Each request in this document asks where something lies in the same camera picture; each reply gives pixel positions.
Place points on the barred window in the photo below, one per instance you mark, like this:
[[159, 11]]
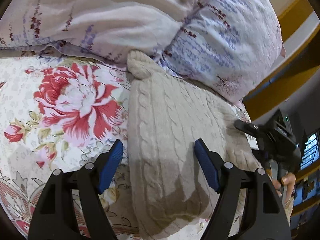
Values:
[[311, 152]]

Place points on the floral bedsheet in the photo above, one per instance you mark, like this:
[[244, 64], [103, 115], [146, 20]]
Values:
[[67, 105]]

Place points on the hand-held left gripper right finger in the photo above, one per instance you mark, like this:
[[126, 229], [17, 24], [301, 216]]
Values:
[[207, 166]]

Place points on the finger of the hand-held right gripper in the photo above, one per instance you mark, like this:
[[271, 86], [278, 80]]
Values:
[[250, 127]]

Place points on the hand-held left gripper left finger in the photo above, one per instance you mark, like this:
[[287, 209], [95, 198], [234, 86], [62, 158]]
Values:
[[111, 166]]

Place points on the yellow wooden door frame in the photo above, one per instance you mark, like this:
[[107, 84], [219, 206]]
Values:
[[282, 85]]

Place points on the person's right hand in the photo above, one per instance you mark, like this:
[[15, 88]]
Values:
[[286, 182]]

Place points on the pink lavender print pillow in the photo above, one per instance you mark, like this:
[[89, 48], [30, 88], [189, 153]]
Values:
[[140, 22]]

